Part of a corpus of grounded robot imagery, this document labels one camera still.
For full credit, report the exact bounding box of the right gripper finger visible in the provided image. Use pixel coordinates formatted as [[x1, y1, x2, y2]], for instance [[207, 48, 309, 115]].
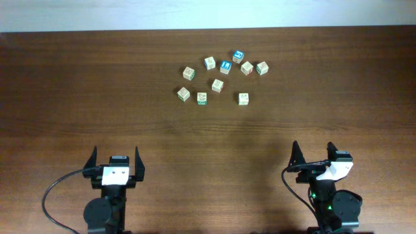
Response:
[[288, 140, 306, 167], [327, 142, 338, 161]]

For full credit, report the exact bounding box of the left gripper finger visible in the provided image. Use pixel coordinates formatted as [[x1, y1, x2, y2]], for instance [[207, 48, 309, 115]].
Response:
[[135, 147, 146, 181], [83, 146, 97, 170]]

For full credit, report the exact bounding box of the yellow sided wooden block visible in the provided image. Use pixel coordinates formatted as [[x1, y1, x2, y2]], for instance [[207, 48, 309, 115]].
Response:
[[238, 93, 250, 105]]

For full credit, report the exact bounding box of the green bottom picture block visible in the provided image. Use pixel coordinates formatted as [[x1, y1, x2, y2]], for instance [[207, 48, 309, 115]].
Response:
[[197, 92, 207, 105]]

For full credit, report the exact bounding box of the green sided block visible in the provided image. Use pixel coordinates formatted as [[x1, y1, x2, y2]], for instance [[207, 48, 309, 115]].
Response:
[[183, 66, 195, 81], [256, 61, 269, 75]]

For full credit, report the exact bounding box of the blue sided wooden block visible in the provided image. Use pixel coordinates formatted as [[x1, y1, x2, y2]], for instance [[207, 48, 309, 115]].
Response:
[[204, 57, 216, 70]]

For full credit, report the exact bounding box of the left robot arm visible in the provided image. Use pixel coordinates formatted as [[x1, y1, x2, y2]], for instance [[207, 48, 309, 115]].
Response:
[[83, 148, 145, 234]]

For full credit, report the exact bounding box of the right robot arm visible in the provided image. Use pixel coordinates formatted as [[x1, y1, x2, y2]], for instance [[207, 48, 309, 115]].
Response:
[[281, 141, 363, 234]]

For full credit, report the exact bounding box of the red sided wooden block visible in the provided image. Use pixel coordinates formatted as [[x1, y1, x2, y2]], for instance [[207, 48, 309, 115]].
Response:
[[240, 61, 254, 75]]

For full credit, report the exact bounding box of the blue letter L block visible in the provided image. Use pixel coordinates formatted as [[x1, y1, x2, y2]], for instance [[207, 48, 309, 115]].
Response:
[[220, 60, 231, 75]]

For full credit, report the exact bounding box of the blue number five block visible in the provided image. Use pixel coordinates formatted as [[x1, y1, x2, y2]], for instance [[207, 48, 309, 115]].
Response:
[[233, 50, 244, 64]]

